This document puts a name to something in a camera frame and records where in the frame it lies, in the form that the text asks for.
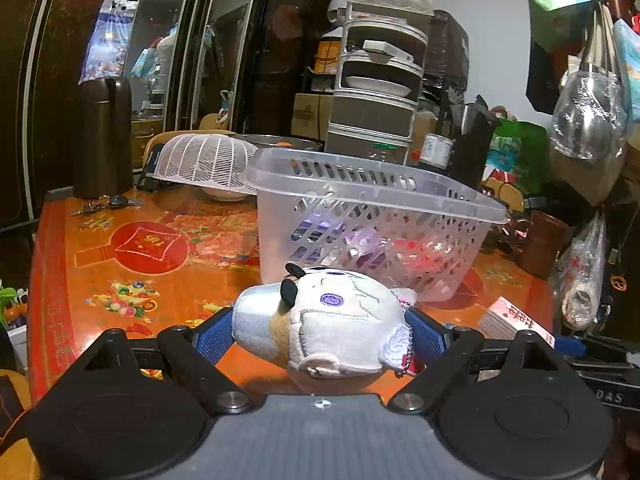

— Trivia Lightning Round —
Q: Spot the white red card box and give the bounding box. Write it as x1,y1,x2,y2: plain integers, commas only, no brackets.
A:
477,297,555,348

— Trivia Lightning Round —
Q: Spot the white plush toy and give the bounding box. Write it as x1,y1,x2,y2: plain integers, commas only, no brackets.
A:
232,262,416,380

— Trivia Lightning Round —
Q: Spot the purple cardboard box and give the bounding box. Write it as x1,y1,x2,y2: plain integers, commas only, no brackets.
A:
288,214,346,264

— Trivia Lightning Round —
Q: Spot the clear plastic basket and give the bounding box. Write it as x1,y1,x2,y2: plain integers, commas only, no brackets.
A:
243,148,508,302

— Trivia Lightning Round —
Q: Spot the brown leather cup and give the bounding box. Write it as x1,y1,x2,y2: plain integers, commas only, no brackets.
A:
510,210,570,280

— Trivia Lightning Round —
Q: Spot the bunch of keys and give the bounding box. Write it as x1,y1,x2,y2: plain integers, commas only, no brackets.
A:
72,195,144,217

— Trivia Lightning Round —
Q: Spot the white mesh food cover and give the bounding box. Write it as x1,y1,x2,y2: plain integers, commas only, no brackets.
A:
152,133,257,195

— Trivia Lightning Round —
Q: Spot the white labelled bottle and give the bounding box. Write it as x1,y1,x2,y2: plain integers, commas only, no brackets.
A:
419,133,454,170

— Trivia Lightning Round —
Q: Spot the black bag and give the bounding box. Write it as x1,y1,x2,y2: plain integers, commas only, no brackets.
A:
447,96,500,188

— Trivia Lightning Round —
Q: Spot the green shopping bag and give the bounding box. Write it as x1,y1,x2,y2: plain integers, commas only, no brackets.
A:
486,119,549,195

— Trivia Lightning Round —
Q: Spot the metal bowl with oranges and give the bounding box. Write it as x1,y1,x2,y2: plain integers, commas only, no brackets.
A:
234,133,323,152

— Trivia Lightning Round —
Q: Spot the tiered food storage rack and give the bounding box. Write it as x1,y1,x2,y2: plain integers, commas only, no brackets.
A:
324,0,434,165

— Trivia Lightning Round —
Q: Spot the brown thermos flask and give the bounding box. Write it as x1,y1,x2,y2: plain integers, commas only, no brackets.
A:
74,76,134,200

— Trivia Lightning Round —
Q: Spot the clear hanging plastic bag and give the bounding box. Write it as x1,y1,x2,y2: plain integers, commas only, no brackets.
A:
548,0,629,162

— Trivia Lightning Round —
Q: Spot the blue white hanging packet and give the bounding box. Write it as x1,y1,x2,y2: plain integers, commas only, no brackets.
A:
78,0,138,84

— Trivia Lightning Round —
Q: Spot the green box on wall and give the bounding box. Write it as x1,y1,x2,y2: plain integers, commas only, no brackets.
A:
527,0,594,53

